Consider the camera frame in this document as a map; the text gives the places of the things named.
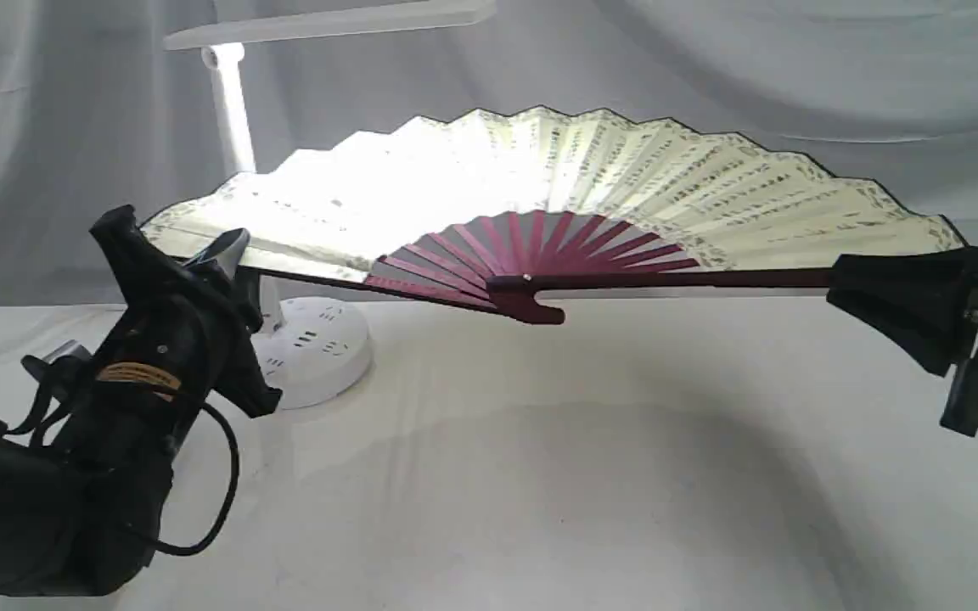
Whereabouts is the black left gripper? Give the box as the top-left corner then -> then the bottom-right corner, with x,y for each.
48,205 -> 283,476

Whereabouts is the grey backdrop curtain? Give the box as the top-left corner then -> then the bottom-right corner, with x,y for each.
0,1 -> 978,306

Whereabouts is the white desk lamp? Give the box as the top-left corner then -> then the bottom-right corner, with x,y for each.
163,1 -> 497,410

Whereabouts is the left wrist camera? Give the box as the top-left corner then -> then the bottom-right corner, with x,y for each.
20,339 -> 93,402

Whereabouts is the paper folding fan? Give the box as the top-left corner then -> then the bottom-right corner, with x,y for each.
141,107 -> 966,313

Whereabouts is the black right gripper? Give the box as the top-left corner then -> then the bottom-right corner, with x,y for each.
826,247 -> 978,438

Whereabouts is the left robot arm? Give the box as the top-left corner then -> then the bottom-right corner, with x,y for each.
0,205 -> 282,598

